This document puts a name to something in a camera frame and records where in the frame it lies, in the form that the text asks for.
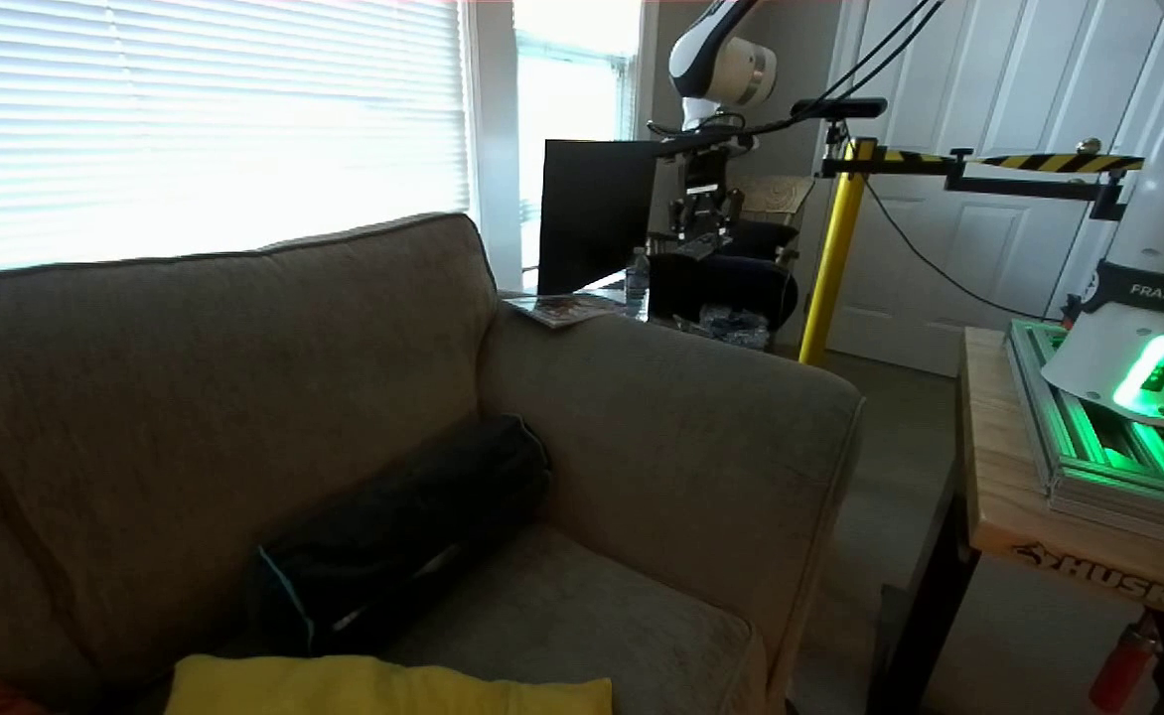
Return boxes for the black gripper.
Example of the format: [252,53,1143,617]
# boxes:
[642,167,804,336]

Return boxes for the yellow stand pole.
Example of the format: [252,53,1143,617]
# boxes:
[796,134,877,368]

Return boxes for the black monitor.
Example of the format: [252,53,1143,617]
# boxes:
[532,134,671,299]

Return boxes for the colourful magazine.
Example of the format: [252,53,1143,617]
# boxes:
[499,289,630,332]

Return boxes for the black yellow striped bar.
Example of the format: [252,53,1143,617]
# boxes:
[818,139,1148,201]

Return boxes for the black bag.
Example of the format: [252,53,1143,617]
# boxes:
[237,412,560,661]

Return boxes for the wooden table with black legs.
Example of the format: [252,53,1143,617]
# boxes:
[865,323,1164,715]

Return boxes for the yellow cloth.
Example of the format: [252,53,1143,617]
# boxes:
[158,649,620,715]

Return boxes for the white window blinds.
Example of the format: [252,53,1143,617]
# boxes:
[0,0,471,286]

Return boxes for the grey-brown fabric couch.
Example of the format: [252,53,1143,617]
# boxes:
[0,211,869,715]

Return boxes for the black camera on stand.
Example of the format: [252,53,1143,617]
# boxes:
[785,90,892,127]

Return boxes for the thin black stand cable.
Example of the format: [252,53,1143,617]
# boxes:
[861,176,1078,330]

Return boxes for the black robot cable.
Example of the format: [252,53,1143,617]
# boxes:
[812,0,948,111]

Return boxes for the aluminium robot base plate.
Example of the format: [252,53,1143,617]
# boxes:
[1004,314,1164,516]

